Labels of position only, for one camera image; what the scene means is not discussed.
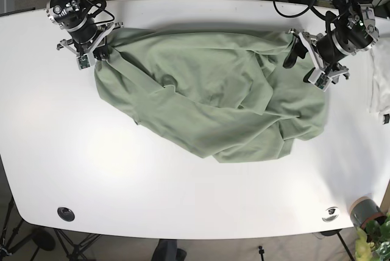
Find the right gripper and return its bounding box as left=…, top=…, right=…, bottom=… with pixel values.
left=52, top=8, right=124, bottom=70

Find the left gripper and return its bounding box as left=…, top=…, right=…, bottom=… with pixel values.
left=283, top=20, right=379, bottom=91

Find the white printed T-shirt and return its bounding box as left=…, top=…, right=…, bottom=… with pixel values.
left=368, top=45, right=389, bottom=124

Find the sage green T-shirt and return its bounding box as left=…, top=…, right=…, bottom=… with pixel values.
left=94, top=28, right=328, bottom=163

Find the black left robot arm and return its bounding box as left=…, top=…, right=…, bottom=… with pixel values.
left=283, top=0, right=380, bottom=91

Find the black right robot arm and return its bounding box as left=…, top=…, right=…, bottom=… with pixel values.
left=46, top=0, right=123, bottom=70

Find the silver table grommet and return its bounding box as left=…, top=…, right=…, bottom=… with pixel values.
left=321, top=207, right=340, bottom=223

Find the grey plant pot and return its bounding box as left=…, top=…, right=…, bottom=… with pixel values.
left=349, top=196, right=387, bottom=230

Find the black table grommet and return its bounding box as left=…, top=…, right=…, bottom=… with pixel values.
left=57, top=207, right=75, bottom=222

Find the green potted plant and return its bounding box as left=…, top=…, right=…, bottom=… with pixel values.
left=355, top=215, right=389, bottom=261

